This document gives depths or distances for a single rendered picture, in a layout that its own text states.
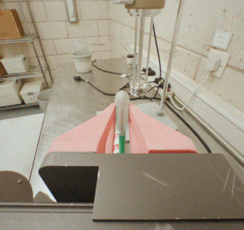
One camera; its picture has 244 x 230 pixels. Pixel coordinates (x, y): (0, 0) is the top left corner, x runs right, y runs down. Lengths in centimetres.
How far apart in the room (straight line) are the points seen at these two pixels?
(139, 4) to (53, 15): 211
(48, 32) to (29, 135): 199
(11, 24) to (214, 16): 199
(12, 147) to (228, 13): 85
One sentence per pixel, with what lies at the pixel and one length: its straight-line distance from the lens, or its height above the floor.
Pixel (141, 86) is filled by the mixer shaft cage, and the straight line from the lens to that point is 49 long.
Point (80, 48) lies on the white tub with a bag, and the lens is 102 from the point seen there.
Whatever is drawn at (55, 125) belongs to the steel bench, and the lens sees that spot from 64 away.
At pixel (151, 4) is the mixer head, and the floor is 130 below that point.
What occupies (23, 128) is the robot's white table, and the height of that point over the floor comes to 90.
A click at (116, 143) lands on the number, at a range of 48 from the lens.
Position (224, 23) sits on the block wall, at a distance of 64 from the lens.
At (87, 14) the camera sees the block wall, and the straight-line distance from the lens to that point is 244.
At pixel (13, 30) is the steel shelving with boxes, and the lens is 221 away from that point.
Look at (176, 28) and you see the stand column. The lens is 50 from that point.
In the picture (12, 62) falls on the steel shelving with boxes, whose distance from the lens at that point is 236.
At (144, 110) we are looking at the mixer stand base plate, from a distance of 65.
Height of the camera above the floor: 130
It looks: 36 degrees down
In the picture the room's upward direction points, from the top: straight up
